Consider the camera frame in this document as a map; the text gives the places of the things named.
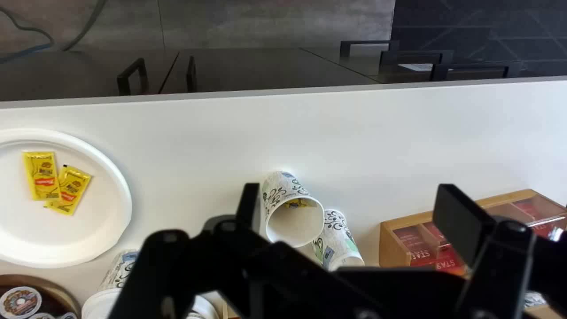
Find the stack of white cup lids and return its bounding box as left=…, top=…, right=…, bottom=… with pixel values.
left=80, top=287, right=130, bottom=319

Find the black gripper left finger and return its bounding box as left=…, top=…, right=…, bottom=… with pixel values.
left=108, top=180, right=280, bottom=319

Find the white coffee pod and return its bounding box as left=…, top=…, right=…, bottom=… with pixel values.
left=0, top=285, right=43, bottom=319

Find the red tea bag stack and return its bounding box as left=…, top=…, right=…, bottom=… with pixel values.
left=488, top=193, right=567, bottom=237

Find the wooden tea bag box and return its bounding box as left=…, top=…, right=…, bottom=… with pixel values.
left=378, top=186, right=567, bottom=319

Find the yellow condiment packet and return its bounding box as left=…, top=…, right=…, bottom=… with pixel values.
left=22, top=150, right=61, bottom=202
left=45, top=164, right=96, bottom=218

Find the patterned coffee pod container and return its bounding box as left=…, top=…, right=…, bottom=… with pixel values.
left=0, top=272, right=82, bottom=319

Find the grey floor cable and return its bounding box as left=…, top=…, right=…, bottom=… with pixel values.
left=61, top=0, right=112, bottom=53
left=0, top=5, right=57, bottom=63

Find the maroon tea bag stack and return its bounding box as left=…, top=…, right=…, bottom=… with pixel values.
left=394, top=221, right=470, bottom=278

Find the black metal stool frame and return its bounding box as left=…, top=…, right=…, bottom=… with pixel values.
left=185, top=53, right=201, bottom=93
left=431, top=62, right=511, bottom=81
left=339, top=39, right=392, bottom=60
left=378, top=49, right=454, bottom=76
left=116, top=56, right=151, bottom=97

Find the white paper plate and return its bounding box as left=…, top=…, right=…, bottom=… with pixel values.
left=0, top=127, right=135, bottom=269

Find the floral paper coffee cup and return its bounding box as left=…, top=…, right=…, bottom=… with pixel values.
left=259, top=168, right=326, bottom=249
left=96, top=246, right=144, bottom=294
left=312, top=207, right=367, bottom=272

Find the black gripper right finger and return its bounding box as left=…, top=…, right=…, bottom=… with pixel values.
left=433, top=182, right=567, bottom=319

